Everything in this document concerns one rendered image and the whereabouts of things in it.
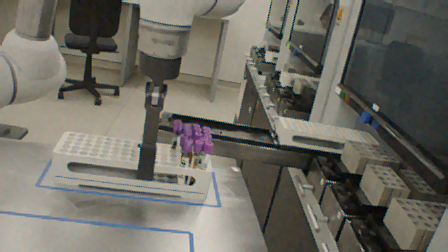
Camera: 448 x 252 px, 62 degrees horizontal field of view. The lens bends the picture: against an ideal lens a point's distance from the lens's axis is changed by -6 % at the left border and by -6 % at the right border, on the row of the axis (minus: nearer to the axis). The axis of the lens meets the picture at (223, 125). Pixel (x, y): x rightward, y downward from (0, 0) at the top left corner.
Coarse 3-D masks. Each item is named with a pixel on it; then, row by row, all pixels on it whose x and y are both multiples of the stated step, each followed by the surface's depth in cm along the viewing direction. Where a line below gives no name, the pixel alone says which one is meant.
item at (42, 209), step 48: (0, 144) 79; (48, 144) 83; (0, 192) 64; (48, 192) 67; (96, 192) 70; (240, 192) 81; (0, 240) 53; (48, 240) 56; (96, 240) 58; (144, 240) 60; (192, 240) 63; (240, 240) 65
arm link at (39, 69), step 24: (24, 0) 100; (48, 0) 101; (24, 24) 102; (48, 24) 106; (0, 48) 106; (24, 48) 103; (48, 48) 107; (24, 72) 105; (48, 72) 111; (24, 96) 108
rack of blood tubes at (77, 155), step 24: (72, 144) 72; (96, 144) 75; (120, 144) 77; (168, 144) 81; (72, 168) 75; (96, 168) 77; (120, 168) 79; (168, 168) 72; (144, 192) 73; (168, 192) 74
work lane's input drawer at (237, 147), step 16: (160, 128) 108; (224, 128) 118; (240, 128) 120; (256, 128) 120; (224, 144) 109; (240, 144) 109; (256, 144) 110; (272, 144) 110; (256, 160) 111; (272, 160) 111; (288, 160) 111; (304, 160) 111
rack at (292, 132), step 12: (288, 120) 117; (300, 120) 119; (276, 132) 118; (288, 132) 110; (300, 132) 110; (312, 132) 111; (324, 132) 114; (336, 132) 116; (348, 132) 118; (360, 132) 120; (288, 144) 111; (300, 144) 111; (312, 144) 118; (324, 144) 120; (336, 144) 116
